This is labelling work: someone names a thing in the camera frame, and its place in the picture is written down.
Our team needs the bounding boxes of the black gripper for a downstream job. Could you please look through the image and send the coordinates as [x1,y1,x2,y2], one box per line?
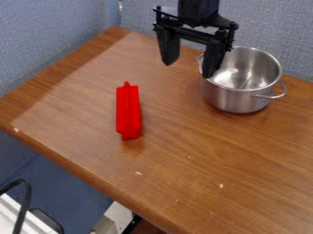
[153,4,238,79]

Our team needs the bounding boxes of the red star-shaped block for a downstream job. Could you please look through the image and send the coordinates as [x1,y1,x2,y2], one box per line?
[116,81,141,140]

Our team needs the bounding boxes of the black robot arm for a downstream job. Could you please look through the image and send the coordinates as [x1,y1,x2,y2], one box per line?
[152,0,238,79]

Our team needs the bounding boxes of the metal pot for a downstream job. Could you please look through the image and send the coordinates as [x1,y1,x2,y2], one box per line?
[202,46,287,114]

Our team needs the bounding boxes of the white box below table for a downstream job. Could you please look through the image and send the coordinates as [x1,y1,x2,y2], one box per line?
[0,194,56,234]

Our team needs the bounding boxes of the white table bracket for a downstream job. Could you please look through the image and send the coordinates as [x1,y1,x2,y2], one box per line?
[91,202,133,234]

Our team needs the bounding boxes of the black cable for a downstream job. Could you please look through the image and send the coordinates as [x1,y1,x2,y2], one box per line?
[0,178,33,234]

